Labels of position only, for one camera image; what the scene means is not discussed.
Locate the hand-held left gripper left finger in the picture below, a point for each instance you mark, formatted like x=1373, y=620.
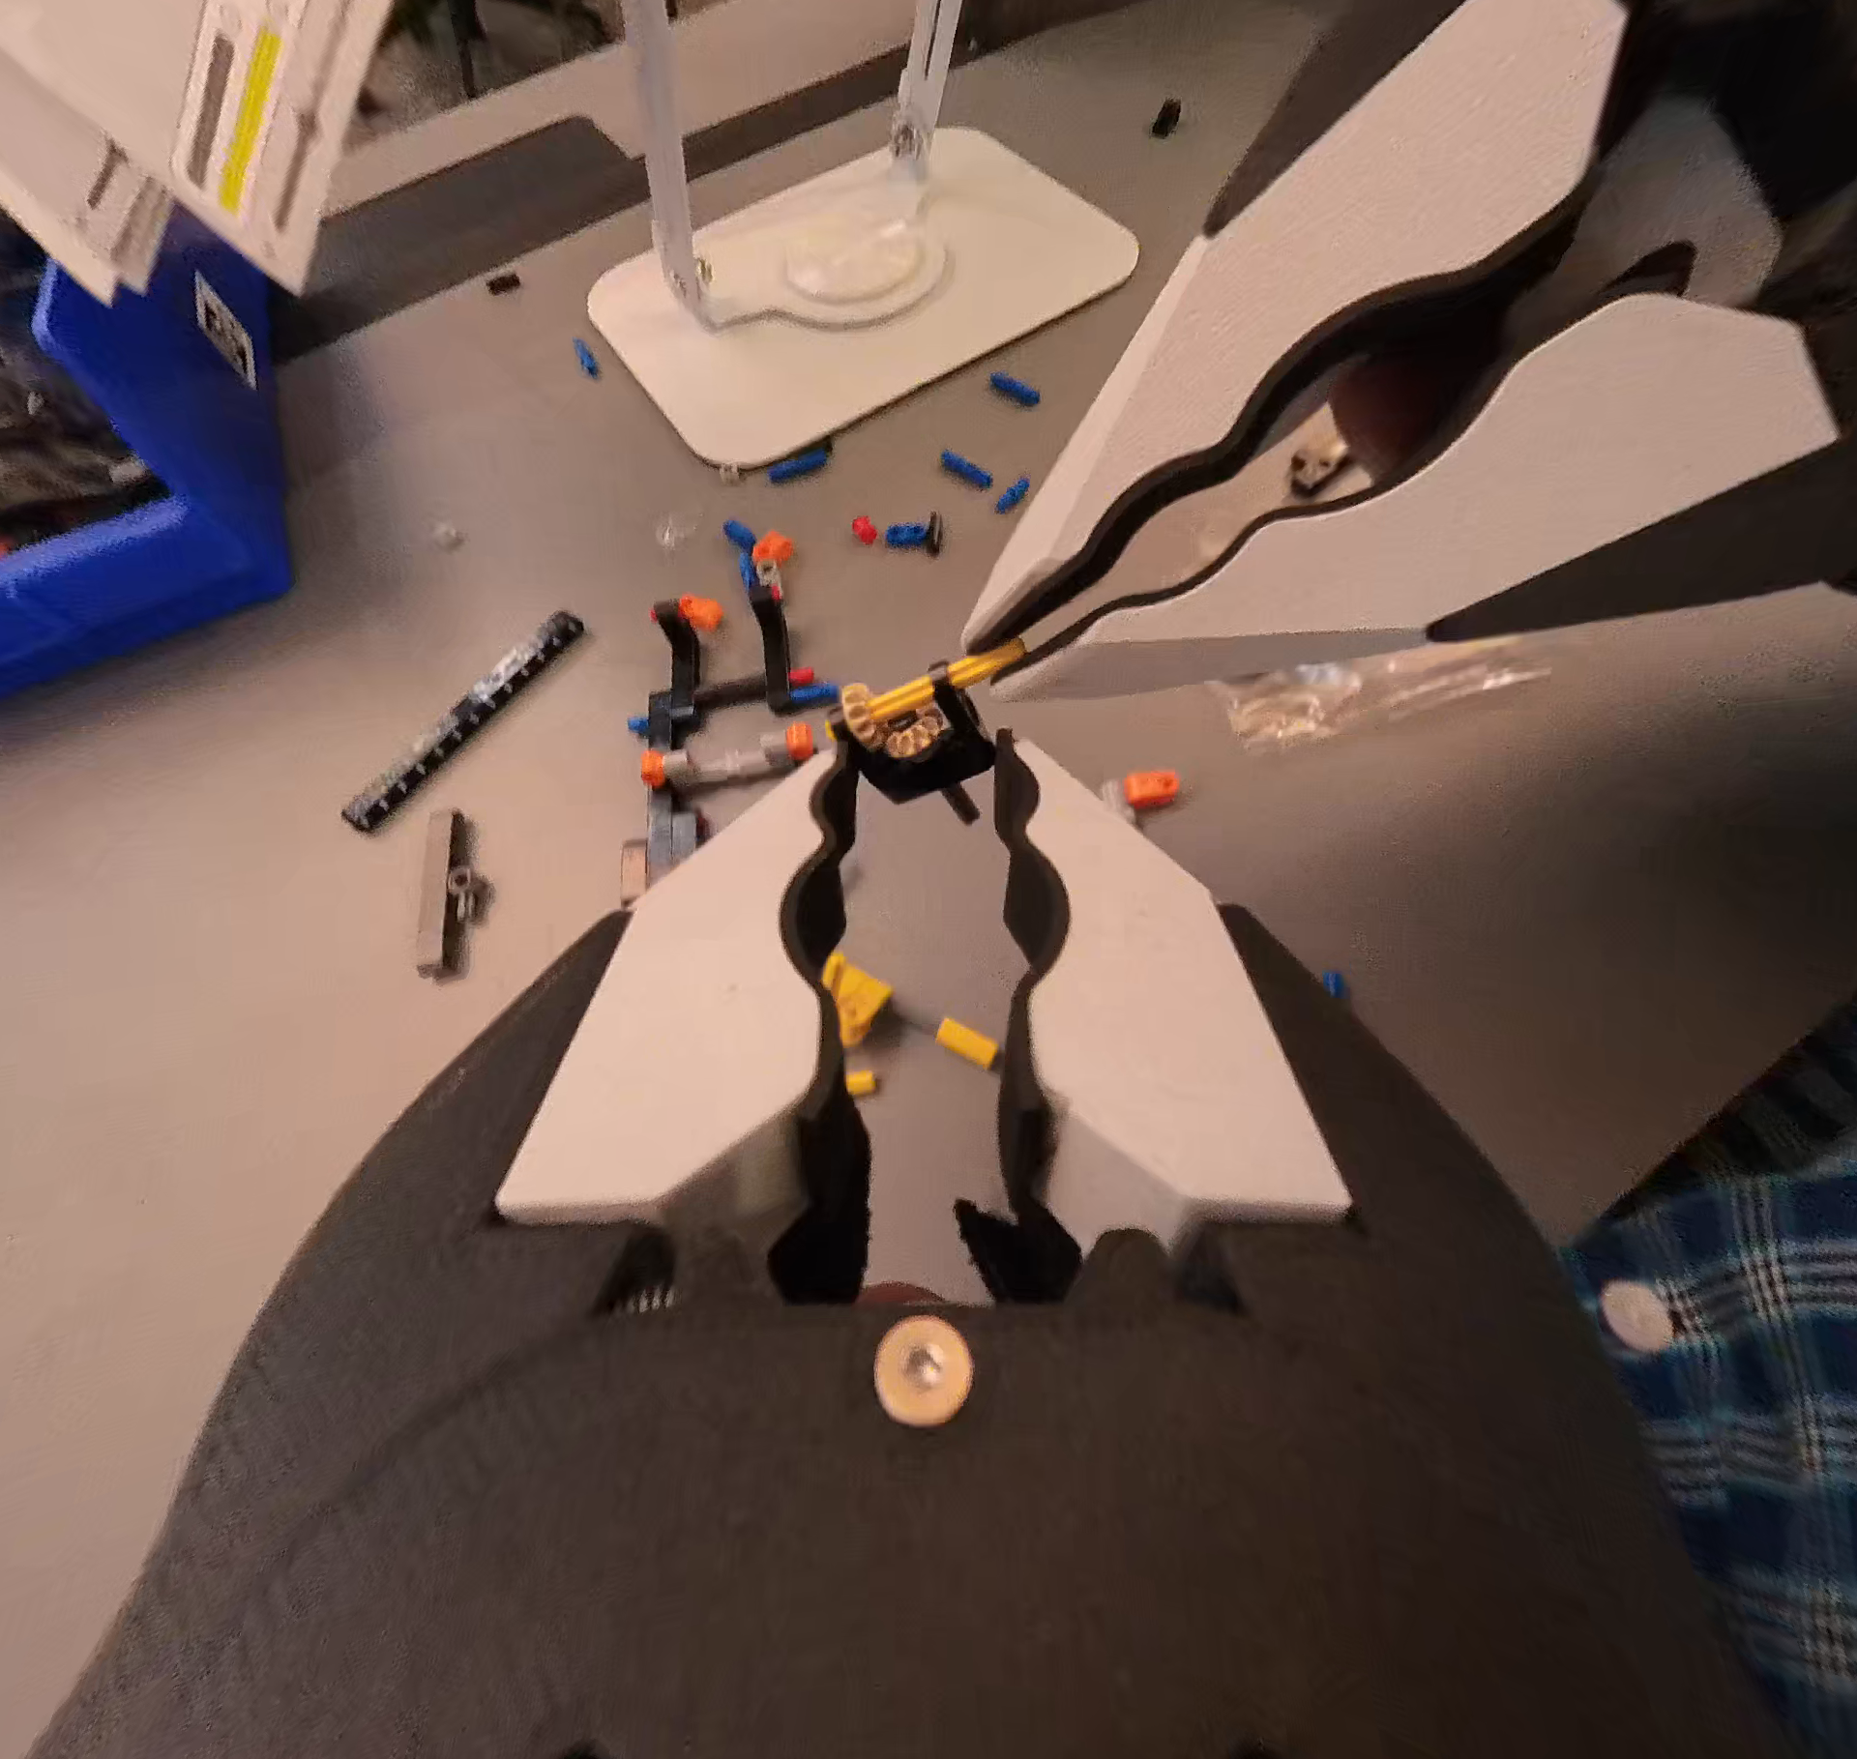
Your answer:
x=682, y=1064

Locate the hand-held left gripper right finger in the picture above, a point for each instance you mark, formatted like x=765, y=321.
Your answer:
x=1189, y=1064

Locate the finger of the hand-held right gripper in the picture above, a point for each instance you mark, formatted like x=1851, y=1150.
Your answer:
x=1523, y=511
x=1379, y=194

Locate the black lego gearbox yellow axle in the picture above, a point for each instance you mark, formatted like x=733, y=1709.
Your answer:
x=912, y=768

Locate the small yellow lego piece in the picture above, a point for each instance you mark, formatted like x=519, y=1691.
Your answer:
x=967, y=1042

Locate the orange lego connector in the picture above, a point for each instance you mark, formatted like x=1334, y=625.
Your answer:
x=1153, y=789

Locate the grey lego beam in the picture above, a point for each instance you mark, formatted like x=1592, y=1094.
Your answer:
x=436, y=886

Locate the black lego beam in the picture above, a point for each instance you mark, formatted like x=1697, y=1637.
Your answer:
x=462, y=715

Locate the scattered blue lego pins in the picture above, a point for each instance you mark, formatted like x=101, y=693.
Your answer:
x=966, y=470

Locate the yellow axle yellow connector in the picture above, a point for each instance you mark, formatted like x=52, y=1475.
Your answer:
x=862, y=991

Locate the clear plastic bag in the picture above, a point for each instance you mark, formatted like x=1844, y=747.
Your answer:
x=1364, y=693

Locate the white lamp base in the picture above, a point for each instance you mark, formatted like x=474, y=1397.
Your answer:
x=813, y=339

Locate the blue plaid shirt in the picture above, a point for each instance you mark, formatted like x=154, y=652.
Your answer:
x=1741, y=1281

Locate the blue storage bin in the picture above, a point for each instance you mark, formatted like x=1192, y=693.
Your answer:
x=175, y=567

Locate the white labelled box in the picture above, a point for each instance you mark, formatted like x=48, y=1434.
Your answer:
x=132, y=31

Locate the black grey lego frame assembly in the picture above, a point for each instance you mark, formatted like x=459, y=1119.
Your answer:
x=772, y=652

